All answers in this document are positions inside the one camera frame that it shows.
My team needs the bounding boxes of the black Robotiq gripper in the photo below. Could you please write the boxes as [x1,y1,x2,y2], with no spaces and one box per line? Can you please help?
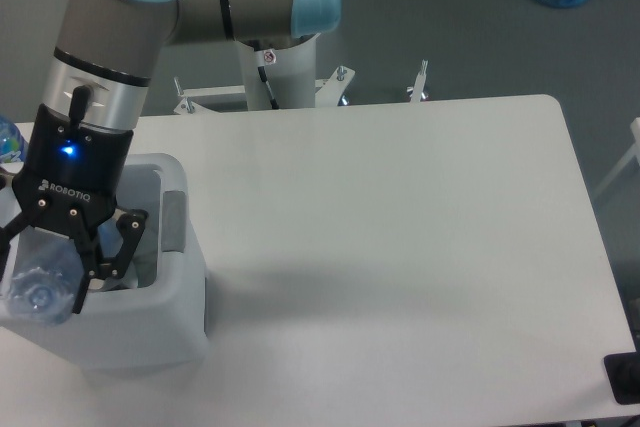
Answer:
[1,104,148,315]

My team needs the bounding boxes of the clear plastic water bottle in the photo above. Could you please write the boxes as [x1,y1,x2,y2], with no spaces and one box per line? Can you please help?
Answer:
[5,227,84,326]

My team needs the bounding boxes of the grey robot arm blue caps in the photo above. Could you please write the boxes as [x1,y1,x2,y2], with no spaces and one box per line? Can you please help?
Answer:
[1,0,342,324]

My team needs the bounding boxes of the white plastic trash can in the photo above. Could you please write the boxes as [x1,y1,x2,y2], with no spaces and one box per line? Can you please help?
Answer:
[1,154,208,369]

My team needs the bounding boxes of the blue labelled bottle at edge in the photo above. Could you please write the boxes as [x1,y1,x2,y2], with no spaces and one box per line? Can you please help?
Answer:
[0,116,28,163]

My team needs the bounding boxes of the black device at table corner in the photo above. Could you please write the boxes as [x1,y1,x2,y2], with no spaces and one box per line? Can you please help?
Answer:
[604,352,639,405]

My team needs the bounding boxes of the black cable on pedestal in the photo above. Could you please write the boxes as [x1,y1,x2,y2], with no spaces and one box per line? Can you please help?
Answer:
[252,39,280,111]

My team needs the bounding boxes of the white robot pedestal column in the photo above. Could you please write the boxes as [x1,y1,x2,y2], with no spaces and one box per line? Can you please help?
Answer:
[235,34,320,100]

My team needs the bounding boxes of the white pedestal base frame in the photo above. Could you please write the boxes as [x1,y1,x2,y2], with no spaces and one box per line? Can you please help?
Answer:
[172,59,432,116]

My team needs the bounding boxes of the white frame at right edge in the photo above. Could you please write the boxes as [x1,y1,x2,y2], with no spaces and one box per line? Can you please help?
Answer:
[593,117,639,202]

